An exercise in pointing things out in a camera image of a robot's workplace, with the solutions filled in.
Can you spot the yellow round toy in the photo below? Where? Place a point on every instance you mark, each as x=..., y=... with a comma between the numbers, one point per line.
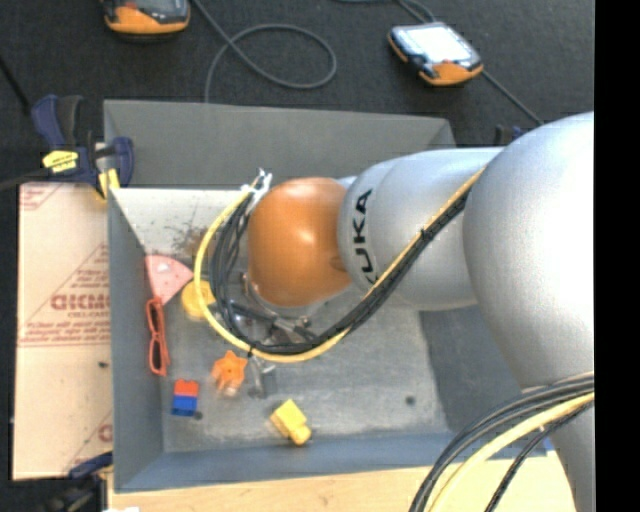
x=192, y=300

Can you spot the orange star-shaped toy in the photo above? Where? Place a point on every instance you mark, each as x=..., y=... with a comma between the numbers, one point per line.
x=229, y=371

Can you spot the orange and blue toy block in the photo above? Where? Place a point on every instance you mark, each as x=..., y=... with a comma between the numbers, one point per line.
x=185, y=397

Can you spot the orange sunglasses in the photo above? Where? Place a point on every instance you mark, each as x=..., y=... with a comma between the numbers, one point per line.
x=159, y=345

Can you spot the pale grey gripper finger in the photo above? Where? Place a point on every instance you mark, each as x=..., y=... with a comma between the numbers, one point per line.
x=255, y=377
x=270, y=382

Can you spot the yellow toy block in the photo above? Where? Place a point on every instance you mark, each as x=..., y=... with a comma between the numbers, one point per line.
x=290, y=420

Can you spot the brown cardboard board red print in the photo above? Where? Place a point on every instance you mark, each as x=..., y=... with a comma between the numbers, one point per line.
x=55, y=350

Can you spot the pink fan-shaped wedge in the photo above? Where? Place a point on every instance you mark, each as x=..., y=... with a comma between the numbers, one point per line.
x=165, y=277

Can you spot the grey metal bin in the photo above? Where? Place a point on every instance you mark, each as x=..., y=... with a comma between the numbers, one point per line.
x=350, y=390

